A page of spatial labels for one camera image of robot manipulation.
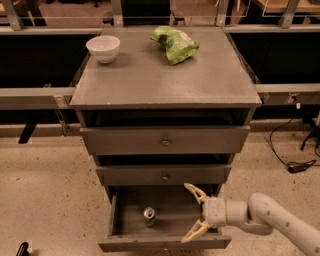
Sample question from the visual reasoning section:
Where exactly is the white ceramic bowl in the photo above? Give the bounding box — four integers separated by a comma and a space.
86, 35, 120, 63

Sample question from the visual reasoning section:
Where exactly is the black power adapter with cable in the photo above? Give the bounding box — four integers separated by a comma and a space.
268, 120, 317, 174

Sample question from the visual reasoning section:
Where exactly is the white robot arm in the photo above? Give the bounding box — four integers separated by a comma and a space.
181, 183, 320, 256

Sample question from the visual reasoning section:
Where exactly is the grey wooden drawer cabinet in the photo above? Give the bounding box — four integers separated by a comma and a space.
70, 27, 261, 193

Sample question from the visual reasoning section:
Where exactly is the redbull can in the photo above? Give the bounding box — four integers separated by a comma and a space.
143, 207, 156, 228

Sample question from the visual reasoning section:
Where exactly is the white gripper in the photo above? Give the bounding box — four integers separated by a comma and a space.
181, 183, 227, 243

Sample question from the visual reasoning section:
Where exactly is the black object bottom left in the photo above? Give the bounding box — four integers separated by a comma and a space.
16, 242, 30, 256

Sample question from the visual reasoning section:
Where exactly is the middle grey drawer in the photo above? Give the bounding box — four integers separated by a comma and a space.
96, 165, 231, 186

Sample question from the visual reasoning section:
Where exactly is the open bottom grey drawer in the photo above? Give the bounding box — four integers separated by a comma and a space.
99, 185, 231, 252

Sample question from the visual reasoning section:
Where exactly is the top grey drawer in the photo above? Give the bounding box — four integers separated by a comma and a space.
80, 126, 250, 155

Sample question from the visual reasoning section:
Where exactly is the grey metal railing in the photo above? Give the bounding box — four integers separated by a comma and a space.
1, 0, 320, 109

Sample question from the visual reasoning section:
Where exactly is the green crumpled chip bag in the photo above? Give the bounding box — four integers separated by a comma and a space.
150, 26, 200, 65

